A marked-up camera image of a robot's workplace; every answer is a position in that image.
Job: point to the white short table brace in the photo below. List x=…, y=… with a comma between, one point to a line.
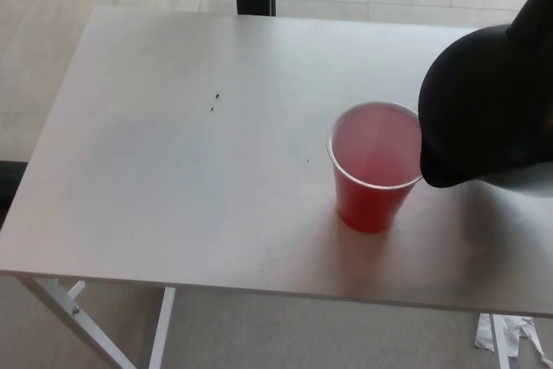
x=77, y=290

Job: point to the crumpled white paper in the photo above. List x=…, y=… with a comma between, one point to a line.
x=518, y=334

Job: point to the white thin table leg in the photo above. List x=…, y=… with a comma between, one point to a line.
x=500, y=347

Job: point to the red plastic cup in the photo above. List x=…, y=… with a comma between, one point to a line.
x=367, y=209

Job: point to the black electric kettle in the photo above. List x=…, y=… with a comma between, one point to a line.
x=484, y=97

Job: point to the white straight table leg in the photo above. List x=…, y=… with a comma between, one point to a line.
x=162, y=330

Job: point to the white slanted table leg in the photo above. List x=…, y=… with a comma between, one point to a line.
x=73, y=321

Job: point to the black floor object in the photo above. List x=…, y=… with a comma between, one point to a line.
x=12, y=185

